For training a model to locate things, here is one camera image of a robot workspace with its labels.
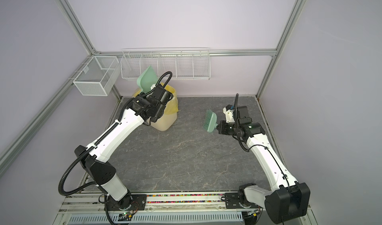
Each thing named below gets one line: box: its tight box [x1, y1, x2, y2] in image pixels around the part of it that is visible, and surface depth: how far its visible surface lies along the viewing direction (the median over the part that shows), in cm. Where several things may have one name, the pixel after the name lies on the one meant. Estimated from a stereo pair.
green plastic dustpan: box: [136, 64, 159, 94], surface depth 72 cm
